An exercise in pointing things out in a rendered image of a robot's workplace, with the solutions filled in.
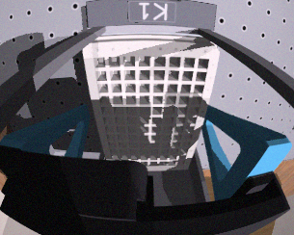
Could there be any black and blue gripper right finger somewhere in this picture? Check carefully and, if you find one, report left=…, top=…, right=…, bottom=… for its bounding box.
left=201, top=105, right=292, bottom=201

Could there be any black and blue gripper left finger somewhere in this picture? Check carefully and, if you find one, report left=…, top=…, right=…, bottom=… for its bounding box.
left=0, top=104, right=90, bottom=158

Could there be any grey rectangular base plate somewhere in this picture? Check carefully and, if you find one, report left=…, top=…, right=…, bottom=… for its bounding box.
left=0, top=0, right=294, bottom=170

